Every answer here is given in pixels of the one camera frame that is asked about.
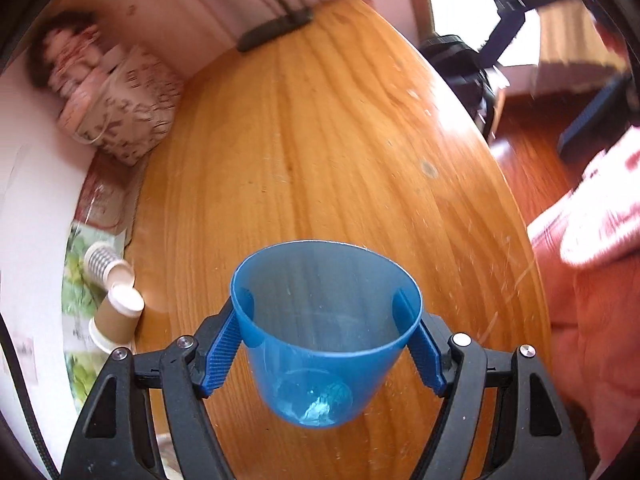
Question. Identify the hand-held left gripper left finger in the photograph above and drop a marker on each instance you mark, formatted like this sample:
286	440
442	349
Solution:
223	350

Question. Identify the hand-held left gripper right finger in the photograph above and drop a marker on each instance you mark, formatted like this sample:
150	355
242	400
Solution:
424	350

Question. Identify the blue translucent plastic cup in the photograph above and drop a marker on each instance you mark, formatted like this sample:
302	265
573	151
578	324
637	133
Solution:
320	330

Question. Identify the brown paper cup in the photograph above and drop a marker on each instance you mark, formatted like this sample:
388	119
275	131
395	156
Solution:
116	321

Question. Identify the white ribbed paper cup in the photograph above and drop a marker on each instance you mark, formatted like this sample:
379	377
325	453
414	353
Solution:
107	264

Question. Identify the green printed packet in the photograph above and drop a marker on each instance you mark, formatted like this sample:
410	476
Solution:
80	310

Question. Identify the pink fleece clothing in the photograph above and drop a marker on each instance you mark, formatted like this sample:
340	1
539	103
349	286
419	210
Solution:
587	280

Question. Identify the red patterned box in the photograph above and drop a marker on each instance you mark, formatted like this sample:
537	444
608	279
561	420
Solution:
107	200

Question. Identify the printed paper gift bag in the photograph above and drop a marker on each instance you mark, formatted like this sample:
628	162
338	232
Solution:
120	105

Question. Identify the black backpack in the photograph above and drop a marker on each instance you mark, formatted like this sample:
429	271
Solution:
462	72

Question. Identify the black remote control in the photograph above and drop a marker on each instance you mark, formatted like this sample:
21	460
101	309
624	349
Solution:
275	30

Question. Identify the black office chair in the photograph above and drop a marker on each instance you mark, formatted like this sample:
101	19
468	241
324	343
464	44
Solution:
555	35

